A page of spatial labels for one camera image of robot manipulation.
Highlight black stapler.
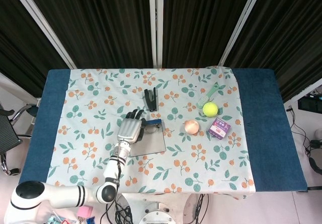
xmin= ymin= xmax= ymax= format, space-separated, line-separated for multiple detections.
xmin=143 ymin=88 xmax=158 ymax=113

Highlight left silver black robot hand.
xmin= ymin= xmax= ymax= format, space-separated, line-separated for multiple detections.
xmin=117 ymin=109 xmax=146 ymax=144

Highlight black mesh office chair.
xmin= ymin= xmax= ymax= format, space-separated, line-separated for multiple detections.
xmin=0 ymin=103 xmax=38 ymax=177

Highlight black thin floor cable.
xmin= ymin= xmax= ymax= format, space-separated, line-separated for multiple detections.
xmin=286 ymin=105 xmax=322 ymax=159

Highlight peach coloured ball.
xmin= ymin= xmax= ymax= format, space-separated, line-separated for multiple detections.
xmin=183 ymin=119 xmax=200 ymax=135

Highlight yellow tennis ball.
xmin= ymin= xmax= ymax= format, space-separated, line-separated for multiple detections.
xmin=202 ymin=102 xmax=219 ymax=118

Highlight blue cardboard box tray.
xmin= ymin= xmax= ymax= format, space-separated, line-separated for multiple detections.
xmin=129 ymin=119 xmax=167 ymax=157

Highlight black pleated curtain panel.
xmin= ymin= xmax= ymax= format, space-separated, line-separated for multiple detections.
xmin=22 ymin=0 xmax=154 ymax=69
xmin=162 ymin=0 xmax=257 ymax=68
xmin=225 ymin=0 xmax=322 ymax=103
xmin=0 ymin=0 xmax=68 ymax=98

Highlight thin-framed eyeglasses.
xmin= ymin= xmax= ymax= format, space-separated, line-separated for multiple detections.
xmin=142 ymin=123 xmax=162 ymax=134

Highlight floral fruit print tablecloth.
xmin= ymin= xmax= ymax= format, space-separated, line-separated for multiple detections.
xmin=46 ymin=66 xmax=256 ymax=201

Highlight pink small box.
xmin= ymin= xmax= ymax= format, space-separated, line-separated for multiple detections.
xmin=76 ymin=205 xmax=94 ymax=219

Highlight black electronic device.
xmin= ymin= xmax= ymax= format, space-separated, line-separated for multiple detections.
xmin=298 ymin=95 xmax=322 ymax=111

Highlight green white cleaning brush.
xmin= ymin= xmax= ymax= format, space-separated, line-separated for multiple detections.
xmin=196 ymin=82 xmax=219 ymax=108

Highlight white robot torso base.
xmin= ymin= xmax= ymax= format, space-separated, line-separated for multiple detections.
xmin=120 ymin=192 xmax=202 ymax=224

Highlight purple white small carton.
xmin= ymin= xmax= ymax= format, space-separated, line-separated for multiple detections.
xmin=207 ymin=117 xmax=231 ymax=139

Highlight white partition frame post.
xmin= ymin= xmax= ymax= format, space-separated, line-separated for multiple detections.
xmin=7 ymin=0 xmax=76 ymax=69
xmin=148 ymin=0 xmax=164 ymax=68
xmin=218 ymin=0 xmax=267 ymax=66

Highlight black floor cable bundle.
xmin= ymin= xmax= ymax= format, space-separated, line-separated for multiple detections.
xmin=100 ymin=198 xmax=134 ymax=224

